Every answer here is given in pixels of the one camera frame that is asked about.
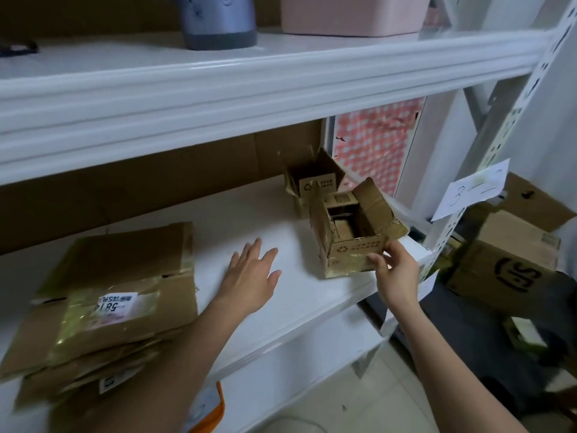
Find plain brown floor carton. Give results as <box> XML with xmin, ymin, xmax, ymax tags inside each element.
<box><xmin>493</xmin><ymin>170</ymin><xmax>577</xmax><ymax>235</ymax></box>

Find orange plastic object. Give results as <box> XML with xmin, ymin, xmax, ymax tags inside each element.
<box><xmin>188</xmin><ymin>380</ymin><xmax>227</xmax><ymax>433</ymax></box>

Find person's right forearm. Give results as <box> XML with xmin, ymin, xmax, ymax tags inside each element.
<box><xmin>390</xmin><ymin>302</ymin><xmax>530</xmax><ymax>433</ymax></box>

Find labelled taped cardboard box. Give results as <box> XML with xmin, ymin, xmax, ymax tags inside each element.
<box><xmin>282</xmin><ymin>146</ymin><xmax>348</xmax><ymax>219</ymax></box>

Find person's left forearm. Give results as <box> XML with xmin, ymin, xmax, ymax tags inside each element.
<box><xmin>85</xmin><ymin>304</ymin><xmax>251</xmax><ymax>433</ymax></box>

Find white paper tag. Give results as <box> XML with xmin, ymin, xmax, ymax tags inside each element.
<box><xmin>429</xmin><ymin>158</ymin><xmax>512</xmax><ymax>224</ymax></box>

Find red patterned panel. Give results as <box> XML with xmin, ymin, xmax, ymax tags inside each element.
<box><xmin>331</xmin><ymin>96</ymin><xmax>427</xmax><ymax>197</ymax></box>

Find brown carton with black print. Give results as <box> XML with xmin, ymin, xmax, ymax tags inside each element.
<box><xmin>446</xmin><ymin>208</ymin><xmax>563</xmax><ymax>319</ymax></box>

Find person's right hand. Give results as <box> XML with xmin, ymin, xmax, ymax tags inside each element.
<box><xmin>365</xmin><ymin>239</ymin><xmax>423</xmax><ymax>318</ymax></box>

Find white metal shelf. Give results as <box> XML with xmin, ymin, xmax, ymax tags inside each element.
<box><xmin>0</xmin><ymin>0</ymin><xmax>577</xmax><ymax>433</ymax></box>

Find stack of cardboard boxes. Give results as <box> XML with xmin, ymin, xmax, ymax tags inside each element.
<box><xmin>0</xmin><ymin>221</ymin><xmax>200</xmax><ymax>433</ymax></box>

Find person's left hand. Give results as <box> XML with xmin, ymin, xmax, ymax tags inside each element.
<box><xmin>215</xmin><ymin>237</ymin><xmax>283</xmax><ymax>323</ymax></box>

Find barcode label cardboard box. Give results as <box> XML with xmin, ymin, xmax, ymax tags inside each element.
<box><xmin>308</xmin><ymin>176</ymin><xmax>412</xmax><ymax>280</ymax></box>

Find grey blue round container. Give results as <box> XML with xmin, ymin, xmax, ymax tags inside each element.
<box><xmin>172</xmin><ymin>0</ymin><xmax>260</xmax><ymax>52</ymax></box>

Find pink plastic bin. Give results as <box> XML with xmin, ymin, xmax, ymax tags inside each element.
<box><xmin>278</xmin><ymin>0</ymin><xmax>435</xmax><ymax>38</ymax></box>

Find black handled tool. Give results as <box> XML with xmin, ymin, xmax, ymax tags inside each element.
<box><xmin>0</xmin><ymin>39</ymin><xmax>41</xmax><ymax>58</ymax></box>

